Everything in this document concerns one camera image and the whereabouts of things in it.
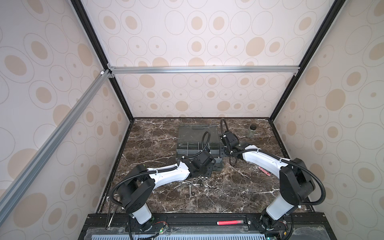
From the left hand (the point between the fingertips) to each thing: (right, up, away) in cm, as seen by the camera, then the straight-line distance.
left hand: (214, 169), depth 84 cm
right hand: (+7, +10, +8) cm, 14 cm away
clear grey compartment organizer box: (-13, +15, +23) cm, 30 cm away
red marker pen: (+6, -24, -10) cm, 27 cm away
